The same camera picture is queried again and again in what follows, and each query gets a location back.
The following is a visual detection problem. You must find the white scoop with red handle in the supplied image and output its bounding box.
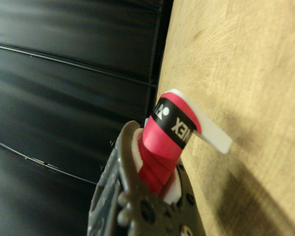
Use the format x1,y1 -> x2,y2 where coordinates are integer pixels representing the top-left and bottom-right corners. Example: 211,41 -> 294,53
137,88 -> 234,200

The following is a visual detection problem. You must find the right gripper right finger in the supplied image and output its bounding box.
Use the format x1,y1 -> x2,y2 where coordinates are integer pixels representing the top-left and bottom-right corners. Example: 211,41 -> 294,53
118,120 -> 167,236

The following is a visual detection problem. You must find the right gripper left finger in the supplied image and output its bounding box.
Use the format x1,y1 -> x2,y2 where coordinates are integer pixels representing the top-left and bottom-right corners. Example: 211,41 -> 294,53
98,137 -> 123,186

